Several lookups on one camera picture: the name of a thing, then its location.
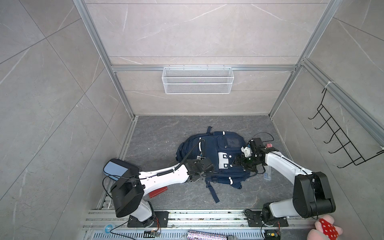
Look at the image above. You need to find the navy blue student backpack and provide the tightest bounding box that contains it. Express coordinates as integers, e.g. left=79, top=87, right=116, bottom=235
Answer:
left=176, top=126, right=252, bottom=203

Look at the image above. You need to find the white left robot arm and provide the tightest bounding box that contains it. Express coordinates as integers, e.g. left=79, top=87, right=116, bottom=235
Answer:
left=103, top=158, right=214, bottom=227

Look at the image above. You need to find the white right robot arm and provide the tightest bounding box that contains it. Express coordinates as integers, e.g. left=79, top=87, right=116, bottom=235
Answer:
left=234, top=138, right=336, bottom=223

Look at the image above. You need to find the clear plastic ruler case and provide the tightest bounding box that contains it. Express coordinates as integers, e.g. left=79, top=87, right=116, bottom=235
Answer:
left=264, top=166, right=272, bottom=181

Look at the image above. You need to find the red wallet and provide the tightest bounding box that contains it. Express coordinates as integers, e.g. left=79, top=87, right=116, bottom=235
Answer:
left=149, top=187, right=168, bottom=199

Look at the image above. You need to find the purple glitter microphone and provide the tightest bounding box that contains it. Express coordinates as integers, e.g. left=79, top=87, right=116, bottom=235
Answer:
left=187, top=230, right=238, bottom=240

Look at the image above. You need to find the pink plush toy red heart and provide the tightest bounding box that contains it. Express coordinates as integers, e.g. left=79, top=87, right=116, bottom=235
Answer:
left=307, top=215, right=343, bottom=240

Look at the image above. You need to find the black wall hook rack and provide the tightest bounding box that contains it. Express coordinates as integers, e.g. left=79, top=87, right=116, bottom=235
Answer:
left=308, top=88, right=384, bottom=169

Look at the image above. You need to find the white wire mesh basket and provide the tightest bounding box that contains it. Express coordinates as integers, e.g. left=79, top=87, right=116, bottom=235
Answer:
left=162, top=67, right=234, bottom=95

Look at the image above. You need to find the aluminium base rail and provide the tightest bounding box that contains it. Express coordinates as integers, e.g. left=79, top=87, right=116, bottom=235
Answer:
left=81, top=209, right=315, bottom=240

